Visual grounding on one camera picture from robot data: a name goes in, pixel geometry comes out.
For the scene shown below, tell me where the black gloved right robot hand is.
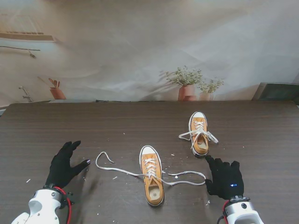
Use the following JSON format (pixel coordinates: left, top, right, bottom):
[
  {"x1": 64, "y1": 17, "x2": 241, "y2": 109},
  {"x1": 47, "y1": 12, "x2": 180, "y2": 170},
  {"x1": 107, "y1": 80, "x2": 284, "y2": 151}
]
[{"x1": 205, "y1": 155, "x2": 245, "y2": 200}]

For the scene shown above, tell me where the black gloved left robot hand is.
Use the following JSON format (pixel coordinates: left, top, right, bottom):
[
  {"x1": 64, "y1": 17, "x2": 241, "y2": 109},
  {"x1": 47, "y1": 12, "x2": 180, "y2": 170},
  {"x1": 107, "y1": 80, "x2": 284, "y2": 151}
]
[{"x1": 45, "y1": 140, "x2": 91, "y2": 189}]

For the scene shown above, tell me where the white shoelace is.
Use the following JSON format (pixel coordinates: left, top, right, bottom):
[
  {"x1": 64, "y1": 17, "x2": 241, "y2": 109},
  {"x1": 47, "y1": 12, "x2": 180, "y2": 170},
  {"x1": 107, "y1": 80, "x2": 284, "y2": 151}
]
[
  {"x1": 178, "y1": 121, "x2": 219, "y2": 151},
  {"x1": 95, "y1": 151, "x2": 206, "y2": 187}
]

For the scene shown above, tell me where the yellow canvas sneaker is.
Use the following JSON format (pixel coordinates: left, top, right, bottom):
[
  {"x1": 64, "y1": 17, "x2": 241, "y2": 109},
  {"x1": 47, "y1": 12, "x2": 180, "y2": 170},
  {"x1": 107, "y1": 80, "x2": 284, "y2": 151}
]
[
  {"x1": 139, "y1": 145, "x2": 165, "y2": 207},
  {"x1": 188, "y1": 111, "x2": 209, "y2": 158}
]

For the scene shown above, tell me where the printed kitchen backdrop cloth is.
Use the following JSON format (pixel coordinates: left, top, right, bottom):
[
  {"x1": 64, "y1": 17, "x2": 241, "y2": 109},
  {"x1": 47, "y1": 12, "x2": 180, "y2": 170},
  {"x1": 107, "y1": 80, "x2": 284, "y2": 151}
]
[{"x1": 0, "y1": 0, "x2": 299, "y2": 103}]

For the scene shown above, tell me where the red right wrist cable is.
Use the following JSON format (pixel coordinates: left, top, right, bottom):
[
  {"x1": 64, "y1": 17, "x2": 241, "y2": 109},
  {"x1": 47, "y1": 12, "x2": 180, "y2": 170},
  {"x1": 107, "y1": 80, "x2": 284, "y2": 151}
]
[{"x1": 222, "y1": 200, "x2": 231, "y2": 219}]

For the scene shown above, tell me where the red wrist cable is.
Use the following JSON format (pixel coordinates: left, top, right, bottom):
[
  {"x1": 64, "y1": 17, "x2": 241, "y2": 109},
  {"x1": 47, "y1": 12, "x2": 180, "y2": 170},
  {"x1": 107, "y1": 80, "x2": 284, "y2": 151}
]
[
  {"x1": 52, "y1": 186, "x2": 72, "y2": 224},
  {"x1": 222, "y1": 200, "x2": 231, "y2": 219}
]

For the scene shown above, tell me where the red left wrist cable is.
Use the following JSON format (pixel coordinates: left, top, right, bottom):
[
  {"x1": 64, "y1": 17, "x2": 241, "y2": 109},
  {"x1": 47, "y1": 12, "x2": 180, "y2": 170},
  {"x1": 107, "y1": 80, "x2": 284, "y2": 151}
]
[{"x1": 52, "y1": 186, "x2": 72, "y2": 224}]

